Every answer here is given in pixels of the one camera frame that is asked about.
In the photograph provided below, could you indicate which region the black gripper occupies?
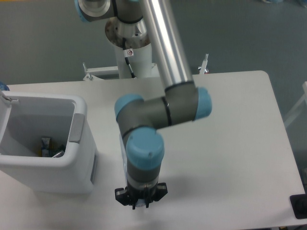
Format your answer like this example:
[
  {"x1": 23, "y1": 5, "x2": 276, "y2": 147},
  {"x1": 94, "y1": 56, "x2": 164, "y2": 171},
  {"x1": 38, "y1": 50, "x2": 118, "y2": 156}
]
[{"x1": 115, "y1": 183, "x2": 167, "y2": 210}]

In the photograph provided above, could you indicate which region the white frame at right edge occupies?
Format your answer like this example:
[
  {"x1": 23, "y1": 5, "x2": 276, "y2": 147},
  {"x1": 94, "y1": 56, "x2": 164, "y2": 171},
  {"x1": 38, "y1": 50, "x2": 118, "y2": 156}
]
[{"x1": 283, "y1": 81, "x2": 307, "y2": 128}]

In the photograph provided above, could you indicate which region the black cable on pedestal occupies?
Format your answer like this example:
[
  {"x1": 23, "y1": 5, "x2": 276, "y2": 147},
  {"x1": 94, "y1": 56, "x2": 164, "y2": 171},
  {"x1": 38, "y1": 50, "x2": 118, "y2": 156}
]
[{"x1": 122, "y1": 37, "x2": 137, "y2": 79}]

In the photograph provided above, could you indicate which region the blue object at left edge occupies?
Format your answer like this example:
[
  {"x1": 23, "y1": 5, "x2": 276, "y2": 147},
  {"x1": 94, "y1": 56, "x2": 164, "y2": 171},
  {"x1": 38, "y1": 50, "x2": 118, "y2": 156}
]
[{"x1": 0, "y1": 82, "x2": 10, "y2": 91}]

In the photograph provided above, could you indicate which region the trash inside can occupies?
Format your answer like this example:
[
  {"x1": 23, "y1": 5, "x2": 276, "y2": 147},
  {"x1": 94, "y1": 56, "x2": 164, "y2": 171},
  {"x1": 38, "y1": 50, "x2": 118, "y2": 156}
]
[{"x1": 41, "y1": 137, "x2": 66, "y2": 158}]

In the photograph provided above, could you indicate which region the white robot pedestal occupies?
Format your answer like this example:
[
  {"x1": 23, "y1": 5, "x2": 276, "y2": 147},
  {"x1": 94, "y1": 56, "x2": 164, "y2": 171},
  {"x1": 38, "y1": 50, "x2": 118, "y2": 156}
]
[{"x1": 83, "y1": 17, "x2": 160, "y2": 81}]

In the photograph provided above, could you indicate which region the black device at table corner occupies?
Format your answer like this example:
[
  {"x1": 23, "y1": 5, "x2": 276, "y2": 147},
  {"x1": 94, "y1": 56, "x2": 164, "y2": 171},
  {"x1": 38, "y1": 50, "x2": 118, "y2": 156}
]
[{"x1": 290, "y1": 194, "x2": 307, "y2": 219}]

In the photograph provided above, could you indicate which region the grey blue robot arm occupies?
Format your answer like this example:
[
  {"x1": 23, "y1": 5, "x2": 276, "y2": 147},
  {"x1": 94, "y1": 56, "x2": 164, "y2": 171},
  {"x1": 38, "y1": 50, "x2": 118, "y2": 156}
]
[{"x1": 75, "y1": 0, "x2": 212, "y2": 208}]

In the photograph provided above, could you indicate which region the clear plastic water bottle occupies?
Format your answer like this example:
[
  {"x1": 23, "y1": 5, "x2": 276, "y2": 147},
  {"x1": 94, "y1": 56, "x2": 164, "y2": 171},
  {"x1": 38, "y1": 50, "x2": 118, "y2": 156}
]
[{"x1": 119, "y1": 135, "x2": 145, "y2": 207}]

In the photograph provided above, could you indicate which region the white trash can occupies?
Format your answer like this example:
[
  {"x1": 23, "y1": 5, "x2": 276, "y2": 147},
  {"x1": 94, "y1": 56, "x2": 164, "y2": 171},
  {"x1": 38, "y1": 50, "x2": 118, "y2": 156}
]
[{"x1": 0, "y1": 91, "x2": 96, "y2": 194}]

